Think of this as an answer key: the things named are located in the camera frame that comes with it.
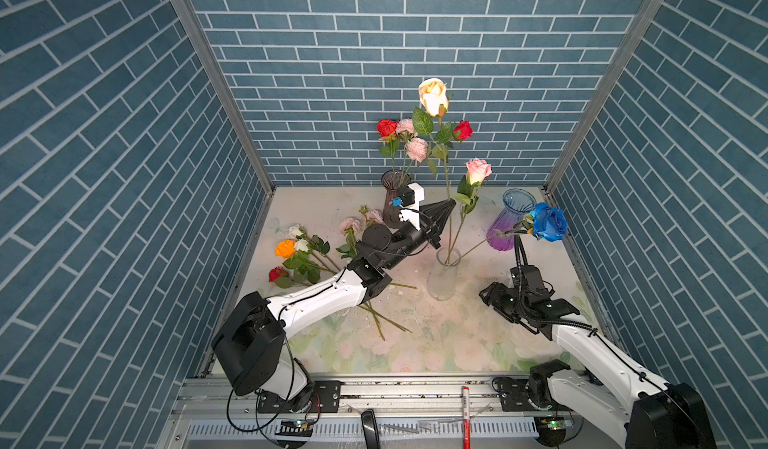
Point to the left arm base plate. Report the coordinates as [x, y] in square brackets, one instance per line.
[317, 396]

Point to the dark purple ribbed vase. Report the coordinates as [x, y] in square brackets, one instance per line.
[392, 181]

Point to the clear ribbed glass vase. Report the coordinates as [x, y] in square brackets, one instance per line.
[442, 281]

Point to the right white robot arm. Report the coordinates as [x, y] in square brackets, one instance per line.
[629, 403]

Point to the blue purple gradient vase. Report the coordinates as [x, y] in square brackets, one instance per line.
[516, 203]

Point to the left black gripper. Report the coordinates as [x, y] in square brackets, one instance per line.
[435, 214]

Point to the small white flower spray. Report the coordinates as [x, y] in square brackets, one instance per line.
[306, 242]

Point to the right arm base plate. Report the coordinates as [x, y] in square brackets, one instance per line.
[518, 395]

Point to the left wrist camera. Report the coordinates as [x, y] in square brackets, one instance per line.
[407, 204]

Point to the light pink rose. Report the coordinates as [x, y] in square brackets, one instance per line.
[477, 171]

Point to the aluminium front rail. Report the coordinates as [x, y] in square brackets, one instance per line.
[430, 396]

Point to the red marker pen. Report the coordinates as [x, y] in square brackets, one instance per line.
[466, 418]

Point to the blue rose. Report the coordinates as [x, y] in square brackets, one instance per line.
[542, 222]

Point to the cream white rose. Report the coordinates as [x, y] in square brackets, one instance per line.
[430, 127]

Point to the orange rose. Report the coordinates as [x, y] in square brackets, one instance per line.
[286, 248]

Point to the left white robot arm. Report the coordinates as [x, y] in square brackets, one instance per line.
[252, 344]

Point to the pink peony spray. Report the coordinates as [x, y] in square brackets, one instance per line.
[351, 228]
[415, 149]

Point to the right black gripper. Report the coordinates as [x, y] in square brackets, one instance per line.
[493, 294]

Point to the black handle object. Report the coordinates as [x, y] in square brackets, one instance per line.
[370, 429]

